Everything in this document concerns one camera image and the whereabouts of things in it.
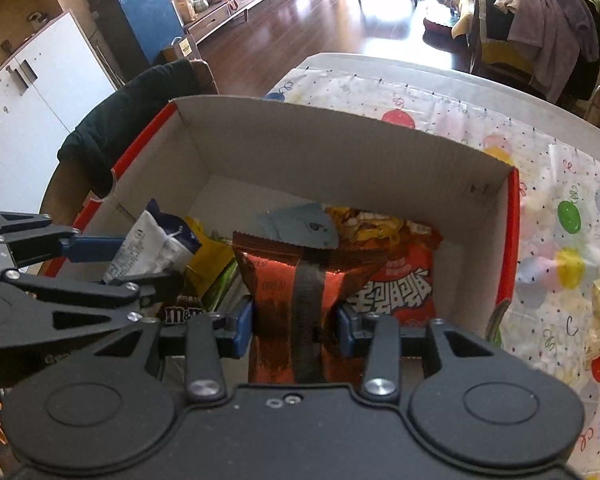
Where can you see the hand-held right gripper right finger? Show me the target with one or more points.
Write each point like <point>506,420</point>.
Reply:
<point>347,334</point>

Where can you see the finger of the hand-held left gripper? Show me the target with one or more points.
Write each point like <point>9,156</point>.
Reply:
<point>80,292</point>
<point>100,250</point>

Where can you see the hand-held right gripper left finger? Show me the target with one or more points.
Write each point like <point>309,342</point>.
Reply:
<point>240,331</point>

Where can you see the white and blue snack packet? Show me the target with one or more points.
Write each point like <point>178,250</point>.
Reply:
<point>145,245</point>

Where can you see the brown foil snack packet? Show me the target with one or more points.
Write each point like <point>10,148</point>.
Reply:
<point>275,300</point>

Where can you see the green and white snack packet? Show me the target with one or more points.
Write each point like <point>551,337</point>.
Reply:
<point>225,285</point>

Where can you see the yellow snack packet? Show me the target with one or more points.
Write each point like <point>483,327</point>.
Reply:
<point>210,260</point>

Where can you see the red snack packet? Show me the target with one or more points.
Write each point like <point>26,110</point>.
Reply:
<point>410,280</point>

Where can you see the blue-grey snack packet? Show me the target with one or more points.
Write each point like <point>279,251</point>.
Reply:
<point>295,225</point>

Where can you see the red cardboard box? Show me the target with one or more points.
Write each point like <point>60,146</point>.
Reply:
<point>330,150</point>

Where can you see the brown candy bag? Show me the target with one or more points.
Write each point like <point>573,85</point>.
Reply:
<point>180,312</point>

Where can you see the black garment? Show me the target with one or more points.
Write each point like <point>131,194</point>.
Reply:
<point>130,110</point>

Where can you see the white cabinet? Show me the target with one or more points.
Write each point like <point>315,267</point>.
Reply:
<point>40,85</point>

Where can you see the balloon printed tablecloth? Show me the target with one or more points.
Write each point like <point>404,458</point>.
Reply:
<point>555,285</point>

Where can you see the blue-fronted black cabinet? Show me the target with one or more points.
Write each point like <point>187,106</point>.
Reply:
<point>145,15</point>

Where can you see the wooden TV console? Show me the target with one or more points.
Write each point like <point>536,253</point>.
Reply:
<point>240,0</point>

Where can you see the dark red floor cushion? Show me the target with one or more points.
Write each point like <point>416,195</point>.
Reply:
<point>445,22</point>

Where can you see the dark chair with clothes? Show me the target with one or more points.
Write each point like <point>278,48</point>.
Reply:
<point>500,20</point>

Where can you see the grey-purple garment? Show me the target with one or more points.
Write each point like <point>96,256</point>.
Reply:
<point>555,25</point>

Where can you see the wooden wall shelf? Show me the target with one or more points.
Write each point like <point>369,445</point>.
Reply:
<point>10,0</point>

